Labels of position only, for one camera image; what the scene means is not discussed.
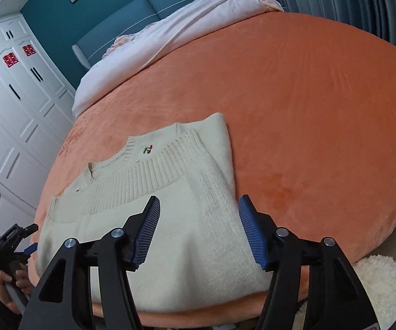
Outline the pink ruffled pillow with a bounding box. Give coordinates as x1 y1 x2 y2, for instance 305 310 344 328
101 24 157 61

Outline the white wardrobe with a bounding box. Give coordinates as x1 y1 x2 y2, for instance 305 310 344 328
0 13 78 244

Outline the grey curtain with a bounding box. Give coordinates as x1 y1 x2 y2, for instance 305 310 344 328
255 0 396 63

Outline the orange plush blanket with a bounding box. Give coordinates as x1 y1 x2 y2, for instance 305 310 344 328
29 11 396 318

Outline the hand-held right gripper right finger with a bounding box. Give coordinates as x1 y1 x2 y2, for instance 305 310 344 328
237 195 381 330

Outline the white duvet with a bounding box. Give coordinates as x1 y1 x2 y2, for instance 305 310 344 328
72 0 284 119

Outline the white fluffy cushion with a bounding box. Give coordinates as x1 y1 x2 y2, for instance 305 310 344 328
291 254 396 330

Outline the cream knit sweater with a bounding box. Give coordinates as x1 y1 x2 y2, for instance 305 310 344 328
34 112 273 298

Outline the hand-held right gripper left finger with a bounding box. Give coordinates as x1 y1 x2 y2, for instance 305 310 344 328
18 196 161 330

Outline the person's left hand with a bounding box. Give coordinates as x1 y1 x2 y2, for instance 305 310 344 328
0 269 35 314

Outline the blue upholstered headboard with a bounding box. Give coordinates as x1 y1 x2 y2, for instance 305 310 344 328
72 0 241 71

